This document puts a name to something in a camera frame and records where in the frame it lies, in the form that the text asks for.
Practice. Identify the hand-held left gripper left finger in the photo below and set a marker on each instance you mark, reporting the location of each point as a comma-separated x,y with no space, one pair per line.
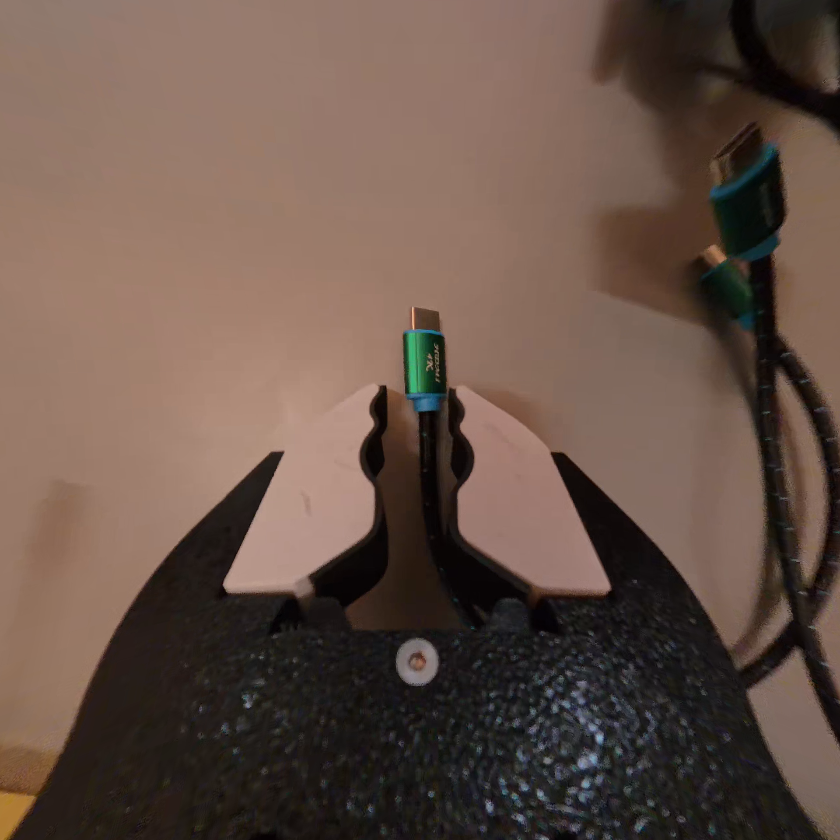
308,499

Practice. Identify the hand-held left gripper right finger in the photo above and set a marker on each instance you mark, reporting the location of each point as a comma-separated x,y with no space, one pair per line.
525,505

